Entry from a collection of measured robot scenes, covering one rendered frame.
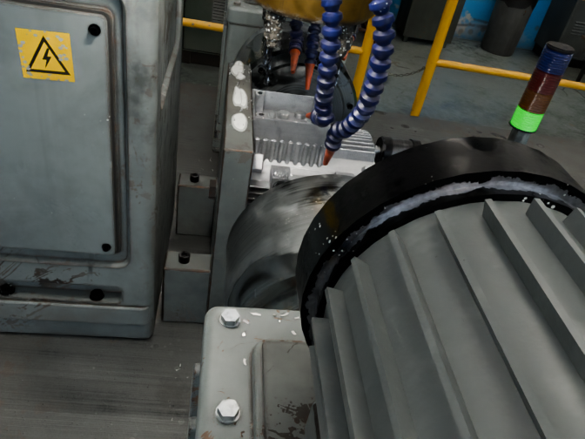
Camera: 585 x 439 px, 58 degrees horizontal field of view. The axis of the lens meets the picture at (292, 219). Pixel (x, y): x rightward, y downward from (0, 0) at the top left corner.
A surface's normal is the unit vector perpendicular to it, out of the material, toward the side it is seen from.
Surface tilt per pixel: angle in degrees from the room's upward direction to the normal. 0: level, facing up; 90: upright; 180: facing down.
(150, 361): 0
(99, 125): 90
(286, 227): 32
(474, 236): 23
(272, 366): 0
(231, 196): 90
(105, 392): 0
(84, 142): 90
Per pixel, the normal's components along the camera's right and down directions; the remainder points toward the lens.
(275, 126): 0.07, 0.61
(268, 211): -0.55, -0.64
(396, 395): 0.64, -0.64
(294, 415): 0.17, -0.79
